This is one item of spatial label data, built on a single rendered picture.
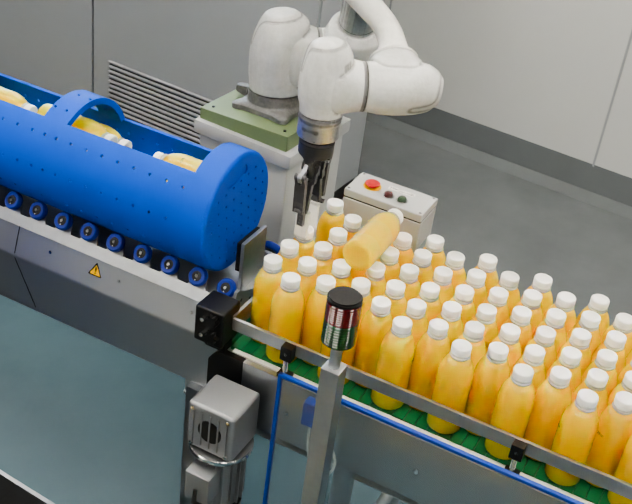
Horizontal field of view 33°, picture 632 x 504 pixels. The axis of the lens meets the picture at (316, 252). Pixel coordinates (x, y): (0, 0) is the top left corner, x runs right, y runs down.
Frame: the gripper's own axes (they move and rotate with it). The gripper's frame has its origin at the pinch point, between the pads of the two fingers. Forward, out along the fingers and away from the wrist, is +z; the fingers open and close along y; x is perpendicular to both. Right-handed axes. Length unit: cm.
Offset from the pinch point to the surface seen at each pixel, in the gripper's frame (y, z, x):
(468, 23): -278, 52, -55
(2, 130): 14, -3, -72
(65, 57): -162, 73, -196
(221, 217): 8.9, 1.3, -16.2
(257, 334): 22.8, 16.0, 2.4
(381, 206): -22.0, 3.9, 8.6
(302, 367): 19.4, 22.5, 12.0
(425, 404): 23.0, 15.6, 40.6
